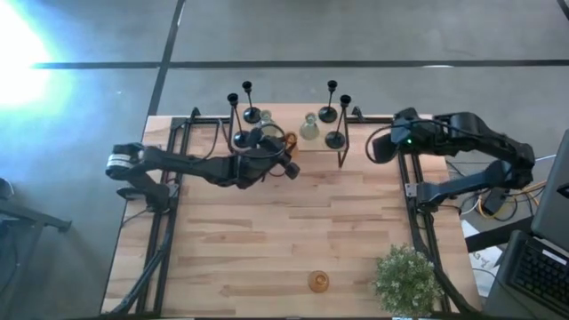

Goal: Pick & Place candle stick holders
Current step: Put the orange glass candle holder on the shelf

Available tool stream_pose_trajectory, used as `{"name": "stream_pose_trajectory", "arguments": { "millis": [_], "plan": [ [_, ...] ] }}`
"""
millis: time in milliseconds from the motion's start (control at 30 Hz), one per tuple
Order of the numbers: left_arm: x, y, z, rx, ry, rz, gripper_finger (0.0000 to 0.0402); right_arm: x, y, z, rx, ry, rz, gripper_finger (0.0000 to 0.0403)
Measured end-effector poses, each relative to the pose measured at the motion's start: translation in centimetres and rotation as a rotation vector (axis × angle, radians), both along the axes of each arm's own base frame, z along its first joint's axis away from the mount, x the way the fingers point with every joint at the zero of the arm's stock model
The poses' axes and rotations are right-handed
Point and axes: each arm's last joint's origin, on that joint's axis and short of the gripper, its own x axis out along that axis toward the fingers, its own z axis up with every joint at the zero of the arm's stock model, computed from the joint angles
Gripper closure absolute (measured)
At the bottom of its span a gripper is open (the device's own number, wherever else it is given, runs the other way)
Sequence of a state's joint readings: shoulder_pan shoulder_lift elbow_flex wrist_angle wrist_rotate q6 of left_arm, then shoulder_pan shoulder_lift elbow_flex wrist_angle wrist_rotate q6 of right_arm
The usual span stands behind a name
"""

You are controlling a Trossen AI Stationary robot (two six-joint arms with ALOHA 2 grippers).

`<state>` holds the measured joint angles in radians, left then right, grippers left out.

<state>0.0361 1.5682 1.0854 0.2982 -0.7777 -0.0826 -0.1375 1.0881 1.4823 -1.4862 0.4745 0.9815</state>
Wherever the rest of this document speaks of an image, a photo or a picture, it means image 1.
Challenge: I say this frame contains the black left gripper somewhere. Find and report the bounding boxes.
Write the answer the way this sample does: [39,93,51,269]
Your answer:
[242,127,301,181]

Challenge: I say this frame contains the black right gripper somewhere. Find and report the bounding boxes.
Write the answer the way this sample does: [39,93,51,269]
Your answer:
[371,108,428,164]

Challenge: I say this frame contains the amber glass candle holder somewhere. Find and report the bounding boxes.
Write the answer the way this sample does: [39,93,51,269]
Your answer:
[307,269,331,294]
[284,131,299,156]

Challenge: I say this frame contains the black metal taper candlestick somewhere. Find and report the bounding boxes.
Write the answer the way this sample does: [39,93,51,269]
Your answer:
[325,93,352,150]
[317,79,339,124]
[227,92,251,149]
[242,80,262,125]

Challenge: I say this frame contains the wooden shelf riser black legs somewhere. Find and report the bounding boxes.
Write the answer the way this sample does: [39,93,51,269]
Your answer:
[227,97,351,170]

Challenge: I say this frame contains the black power adapter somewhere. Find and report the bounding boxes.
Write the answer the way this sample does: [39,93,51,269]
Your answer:
[482,188,508,218]

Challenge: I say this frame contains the white-flowered green potted plant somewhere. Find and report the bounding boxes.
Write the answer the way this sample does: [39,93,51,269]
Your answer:
[373,243,445,319]

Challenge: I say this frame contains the white paper sheet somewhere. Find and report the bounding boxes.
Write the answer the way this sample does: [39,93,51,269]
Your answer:
[460,220,503,299]

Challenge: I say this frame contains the grey laptop black keyboard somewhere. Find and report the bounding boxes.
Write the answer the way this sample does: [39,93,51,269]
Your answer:
[509,128,569,317]

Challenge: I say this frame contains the dark grey side desk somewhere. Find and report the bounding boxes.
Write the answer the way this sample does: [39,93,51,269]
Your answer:
[464,216,569,320]

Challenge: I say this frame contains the black metal stand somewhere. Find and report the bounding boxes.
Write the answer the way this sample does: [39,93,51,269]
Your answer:
[0,177,72,233]

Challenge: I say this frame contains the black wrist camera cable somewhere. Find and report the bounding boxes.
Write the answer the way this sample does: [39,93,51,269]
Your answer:
[206,117,288,179]
[365,124,397,164]

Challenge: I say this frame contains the black aluminium rig frame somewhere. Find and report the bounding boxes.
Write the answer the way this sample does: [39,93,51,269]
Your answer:
[108,106,479,317]

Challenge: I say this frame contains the yellow cable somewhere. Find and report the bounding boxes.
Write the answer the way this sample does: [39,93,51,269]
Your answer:
[475,180,548,220]

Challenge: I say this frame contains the white cable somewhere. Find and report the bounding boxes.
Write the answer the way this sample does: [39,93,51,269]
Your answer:
[457,154,557,214]

